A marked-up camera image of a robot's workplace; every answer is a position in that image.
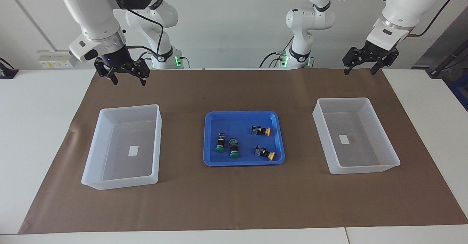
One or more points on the blue crate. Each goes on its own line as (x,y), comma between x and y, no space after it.
(461,94)

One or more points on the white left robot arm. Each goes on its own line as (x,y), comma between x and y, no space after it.
(402,6)

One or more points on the black stand pole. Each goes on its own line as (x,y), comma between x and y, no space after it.
(437,70)

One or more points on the yellow push button switch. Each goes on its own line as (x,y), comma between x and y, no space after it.
(260,130)
(264,152)

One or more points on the white paper label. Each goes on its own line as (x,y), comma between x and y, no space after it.
(134,150)
(344,139)

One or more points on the brown paper table mat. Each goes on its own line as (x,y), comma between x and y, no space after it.
(234,200)

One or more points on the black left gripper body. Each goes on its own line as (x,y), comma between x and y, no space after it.
(376,51)

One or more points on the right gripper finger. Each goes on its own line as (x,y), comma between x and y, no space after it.
(144,70)
(106,70)

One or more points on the translucent white plastic box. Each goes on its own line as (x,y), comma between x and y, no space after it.
(120,138)
(358,152)

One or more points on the white wall socket strip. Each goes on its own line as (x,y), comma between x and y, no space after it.
(55,63)

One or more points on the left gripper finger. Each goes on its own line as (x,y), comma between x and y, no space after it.
(385,59)
(354,56)

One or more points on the blue plastic tray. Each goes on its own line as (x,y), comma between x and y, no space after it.
(241,121)

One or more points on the black desk clamp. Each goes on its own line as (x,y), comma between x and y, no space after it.
(7,73)

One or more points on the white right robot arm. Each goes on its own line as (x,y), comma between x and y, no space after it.
(91,10)

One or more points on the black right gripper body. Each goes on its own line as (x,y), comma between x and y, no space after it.
(115,56)

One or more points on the green push button switch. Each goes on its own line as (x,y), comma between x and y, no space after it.
(220,141)
(234,146)

